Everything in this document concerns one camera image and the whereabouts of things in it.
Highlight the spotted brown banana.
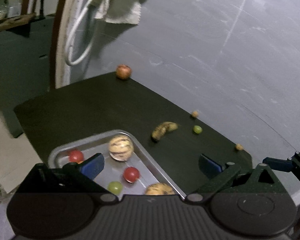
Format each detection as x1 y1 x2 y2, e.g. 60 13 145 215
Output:
151 121 178 141

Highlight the white cable loop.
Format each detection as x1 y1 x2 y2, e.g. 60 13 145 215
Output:
64 0 96 67

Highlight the striped pepino melon on tray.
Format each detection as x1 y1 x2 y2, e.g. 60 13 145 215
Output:
108 134 134 161

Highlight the red apple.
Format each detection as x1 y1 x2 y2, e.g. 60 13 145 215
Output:
116 64 132 80

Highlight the small brown round fruit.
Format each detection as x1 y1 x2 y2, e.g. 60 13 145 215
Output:
191 111 199 118

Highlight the red tomato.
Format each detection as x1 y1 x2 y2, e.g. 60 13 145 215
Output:
68 150 84 163
123 167 140 183

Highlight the striped pepino melon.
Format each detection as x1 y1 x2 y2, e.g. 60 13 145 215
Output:
108 134 134 161
145 183 175 196

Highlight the metal tray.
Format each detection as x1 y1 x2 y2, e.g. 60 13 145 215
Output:
47 129 186 199

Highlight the wooden shelf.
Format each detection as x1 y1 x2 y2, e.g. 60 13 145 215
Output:
0 13 36 32

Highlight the green grape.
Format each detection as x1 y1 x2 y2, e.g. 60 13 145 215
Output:
107 181 123 196
193 125 203 134

